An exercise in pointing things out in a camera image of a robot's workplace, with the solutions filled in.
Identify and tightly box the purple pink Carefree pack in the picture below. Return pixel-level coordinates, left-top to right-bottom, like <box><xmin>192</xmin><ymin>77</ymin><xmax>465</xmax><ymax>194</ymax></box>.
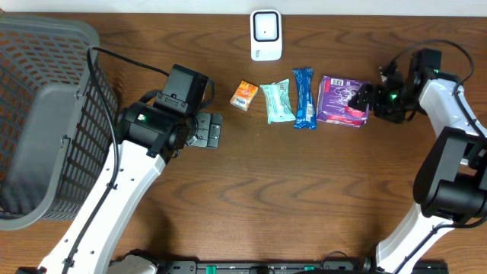
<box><xmin>316</xmin><ymin>76</ymin><xmax>369</xmax><ymax>128</ymax></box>

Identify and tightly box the orange small snack box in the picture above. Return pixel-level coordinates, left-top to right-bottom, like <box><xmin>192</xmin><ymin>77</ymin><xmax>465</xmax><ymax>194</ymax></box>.
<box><xmin>230</xmin><ymin>81</ymin><xmax>259</xmax><ymax>111</ymax></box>

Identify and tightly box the blue Oreo cookie pack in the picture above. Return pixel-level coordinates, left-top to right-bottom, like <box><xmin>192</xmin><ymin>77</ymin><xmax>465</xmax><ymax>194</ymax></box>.
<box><xmin>293</xmin><ymin>67</ymin><xmax>317</xmax><ymax>129</ymax></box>

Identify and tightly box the mint green snack pack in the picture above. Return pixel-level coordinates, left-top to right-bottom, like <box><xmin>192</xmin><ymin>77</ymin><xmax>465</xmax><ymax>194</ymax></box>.
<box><xmin>259</xmin><ymin>79</ymin><xmax>296</xmax><ymax>124</ymax></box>

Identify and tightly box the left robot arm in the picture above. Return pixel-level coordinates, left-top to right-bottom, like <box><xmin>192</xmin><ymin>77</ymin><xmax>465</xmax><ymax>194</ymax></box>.
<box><xmin>18</xmin><ymin>65</ymin><xmax>216</xmax><ymax>274</ymax></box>

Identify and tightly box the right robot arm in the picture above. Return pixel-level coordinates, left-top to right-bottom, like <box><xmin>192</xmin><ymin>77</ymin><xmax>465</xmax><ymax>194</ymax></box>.
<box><xmin>348</xmin><ymin>49</ymin><xmax>486</xmax><ymax>273</ymax></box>

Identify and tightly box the grey plastic shopping basket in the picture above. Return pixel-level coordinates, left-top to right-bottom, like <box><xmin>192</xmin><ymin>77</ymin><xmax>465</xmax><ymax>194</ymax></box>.
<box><xmin>1</xmin><ymin>14</ymin><xmax>118</xmax><ymax>231</ymax></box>

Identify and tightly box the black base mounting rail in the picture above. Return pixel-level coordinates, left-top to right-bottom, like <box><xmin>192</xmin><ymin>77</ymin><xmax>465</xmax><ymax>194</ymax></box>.
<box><xmin>110</xmin><ymin>260</ymin><xmax>450</xmax><ymax>274</ymax></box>

